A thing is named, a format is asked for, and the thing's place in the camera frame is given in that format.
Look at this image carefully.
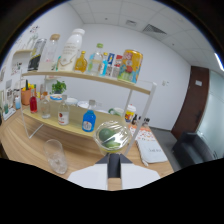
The plastic cup with limes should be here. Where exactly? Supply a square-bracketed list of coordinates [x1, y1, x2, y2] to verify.
[93, 120, 133, 157]

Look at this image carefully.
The clear bottle red label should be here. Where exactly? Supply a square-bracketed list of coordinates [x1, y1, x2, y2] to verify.
[57, 94, 71, 126]

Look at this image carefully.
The clear glass cup with ice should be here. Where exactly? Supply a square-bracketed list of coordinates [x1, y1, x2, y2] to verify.
[42, 138, 69, 175]

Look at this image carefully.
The white pouch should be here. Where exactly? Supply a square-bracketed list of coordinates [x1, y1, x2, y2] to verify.
[136, 139, 169, 165]

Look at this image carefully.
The orange patterned paper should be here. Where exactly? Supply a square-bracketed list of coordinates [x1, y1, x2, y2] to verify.
[128, 124, 156, 143]

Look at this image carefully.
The white metal wooden shelf rack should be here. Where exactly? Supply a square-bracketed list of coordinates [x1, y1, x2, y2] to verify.
[19, 69, 158, 156]

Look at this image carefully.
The blue liquid bottle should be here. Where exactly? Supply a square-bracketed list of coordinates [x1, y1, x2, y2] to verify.
[81, 99, 97, 133]

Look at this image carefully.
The black chair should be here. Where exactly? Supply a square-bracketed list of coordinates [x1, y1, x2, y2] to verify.
[171, 131, 214, 169]

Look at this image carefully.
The white jar red lid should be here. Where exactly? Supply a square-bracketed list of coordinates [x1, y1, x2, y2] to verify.
[124, 103, 138, 124]

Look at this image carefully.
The green white mug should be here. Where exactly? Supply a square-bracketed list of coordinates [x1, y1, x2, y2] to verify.
[108, 106, 125, 118]

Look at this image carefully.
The clear bottle orange cap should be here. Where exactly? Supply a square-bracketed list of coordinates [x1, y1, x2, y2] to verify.
[39, 91, 52, 120]

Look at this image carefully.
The blue rimmed bowl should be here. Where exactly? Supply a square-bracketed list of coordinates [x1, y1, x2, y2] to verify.
[49, 94, 64, 102]

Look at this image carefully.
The brown door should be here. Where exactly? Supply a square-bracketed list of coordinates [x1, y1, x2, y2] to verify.
[170, 65, 210, 140]

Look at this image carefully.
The red liquid bottle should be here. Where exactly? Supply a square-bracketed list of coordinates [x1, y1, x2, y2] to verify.
[29, 88, 39, 114]

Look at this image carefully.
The green potted plant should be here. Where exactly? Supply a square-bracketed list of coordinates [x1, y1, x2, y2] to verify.
[50, 79, 67, 95]

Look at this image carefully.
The light blue small bottle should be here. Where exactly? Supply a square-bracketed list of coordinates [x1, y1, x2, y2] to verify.
[14, 95, 22, 110]

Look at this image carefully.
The yellow printed snack can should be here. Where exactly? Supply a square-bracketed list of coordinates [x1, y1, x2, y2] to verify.
[117, 49, 144, 85]

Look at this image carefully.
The small blue bottle yellow cap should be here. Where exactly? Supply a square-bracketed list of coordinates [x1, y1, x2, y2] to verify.
[99, 51, 110, 77]

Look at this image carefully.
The small orange liquid bottle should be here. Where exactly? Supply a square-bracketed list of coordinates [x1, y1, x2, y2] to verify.
[73, 50, 88, 74]

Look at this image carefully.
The clear bottle green cap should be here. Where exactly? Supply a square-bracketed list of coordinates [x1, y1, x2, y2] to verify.
[87, 42, 105, 76]

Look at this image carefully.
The small teal liquid bottle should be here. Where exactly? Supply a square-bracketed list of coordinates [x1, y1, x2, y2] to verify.
[54, 54, 63, 72]

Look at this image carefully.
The glass jar with cork lid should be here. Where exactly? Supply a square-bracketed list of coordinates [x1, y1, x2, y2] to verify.
[38, 33, 61, 73]

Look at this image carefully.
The red wall poster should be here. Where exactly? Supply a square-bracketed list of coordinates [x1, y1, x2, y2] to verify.
[114, 54, 124, 69]

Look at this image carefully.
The blue wall poster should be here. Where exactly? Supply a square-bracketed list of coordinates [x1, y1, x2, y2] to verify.
[107, 52, 116, 68]

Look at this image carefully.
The wooden wall shelf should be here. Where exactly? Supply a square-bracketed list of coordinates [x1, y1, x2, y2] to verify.
[13, 49, 34, 56]

